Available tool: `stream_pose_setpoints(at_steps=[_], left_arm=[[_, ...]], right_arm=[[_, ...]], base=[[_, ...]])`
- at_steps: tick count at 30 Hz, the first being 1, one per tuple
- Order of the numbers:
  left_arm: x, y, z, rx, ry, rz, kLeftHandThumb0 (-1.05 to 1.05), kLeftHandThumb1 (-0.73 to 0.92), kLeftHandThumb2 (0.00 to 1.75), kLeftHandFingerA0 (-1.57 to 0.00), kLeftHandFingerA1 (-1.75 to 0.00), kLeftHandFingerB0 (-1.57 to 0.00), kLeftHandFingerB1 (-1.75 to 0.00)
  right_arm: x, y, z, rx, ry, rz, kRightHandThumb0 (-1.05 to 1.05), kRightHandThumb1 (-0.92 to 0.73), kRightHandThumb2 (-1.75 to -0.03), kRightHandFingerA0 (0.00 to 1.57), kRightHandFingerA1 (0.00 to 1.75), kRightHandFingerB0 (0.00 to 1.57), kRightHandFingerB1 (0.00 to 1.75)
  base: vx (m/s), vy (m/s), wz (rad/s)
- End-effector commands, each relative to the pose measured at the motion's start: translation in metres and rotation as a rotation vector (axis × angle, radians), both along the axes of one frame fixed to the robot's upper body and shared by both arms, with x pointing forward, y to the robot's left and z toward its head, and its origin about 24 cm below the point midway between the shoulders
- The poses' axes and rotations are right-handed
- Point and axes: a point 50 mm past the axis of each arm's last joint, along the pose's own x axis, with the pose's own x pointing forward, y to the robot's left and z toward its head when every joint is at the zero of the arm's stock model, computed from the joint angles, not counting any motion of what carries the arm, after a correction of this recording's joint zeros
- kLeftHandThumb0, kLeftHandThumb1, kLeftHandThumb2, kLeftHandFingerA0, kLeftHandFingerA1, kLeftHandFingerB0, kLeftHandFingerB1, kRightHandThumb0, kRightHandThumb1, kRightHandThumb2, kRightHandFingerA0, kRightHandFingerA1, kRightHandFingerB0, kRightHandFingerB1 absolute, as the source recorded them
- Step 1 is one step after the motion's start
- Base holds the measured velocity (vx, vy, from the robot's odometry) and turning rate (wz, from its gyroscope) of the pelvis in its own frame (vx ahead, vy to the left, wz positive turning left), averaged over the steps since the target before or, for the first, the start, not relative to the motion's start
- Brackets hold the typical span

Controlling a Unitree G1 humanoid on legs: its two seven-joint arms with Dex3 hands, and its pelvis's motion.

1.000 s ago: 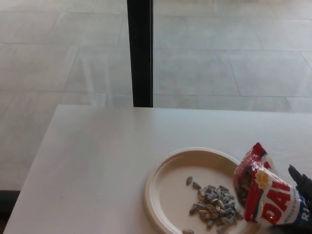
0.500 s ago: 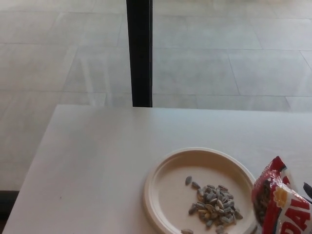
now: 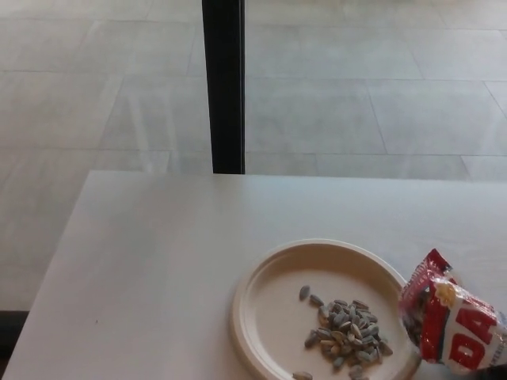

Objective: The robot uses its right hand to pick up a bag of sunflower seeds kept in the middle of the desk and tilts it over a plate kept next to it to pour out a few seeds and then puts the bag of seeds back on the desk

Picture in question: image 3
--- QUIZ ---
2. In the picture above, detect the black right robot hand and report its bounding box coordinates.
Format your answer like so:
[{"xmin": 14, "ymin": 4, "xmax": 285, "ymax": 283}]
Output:
[{"xmin": 477, "ymin": 367, "xmax": 507, "ymax": 380}]

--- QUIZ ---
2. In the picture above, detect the red white sunflower seed bag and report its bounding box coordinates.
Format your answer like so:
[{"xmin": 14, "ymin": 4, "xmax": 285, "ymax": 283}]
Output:
[{"xmin": 398, "ymin": 248, "xmax": 507, "ymax": 375}]

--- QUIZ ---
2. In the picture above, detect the pile of grey sunflower seeds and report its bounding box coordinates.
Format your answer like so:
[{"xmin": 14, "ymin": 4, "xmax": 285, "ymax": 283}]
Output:
[{"xmin": 303, "ymin": 298, "xmax": 395, "ymax": 371}]

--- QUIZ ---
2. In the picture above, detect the round beige paper plate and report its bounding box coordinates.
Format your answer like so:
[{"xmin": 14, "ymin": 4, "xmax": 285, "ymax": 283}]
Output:
[{"xmin": 228, "ymin": 237, "xmax": 423, "ymax": 380}]

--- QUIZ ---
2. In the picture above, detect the black vertical window frame post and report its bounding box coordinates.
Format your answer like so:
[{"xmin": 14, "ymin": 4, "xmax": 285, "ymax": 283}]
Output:
[{"xmin": 201, "ymin": 0, "xmax": 246, "ymax": 175}]

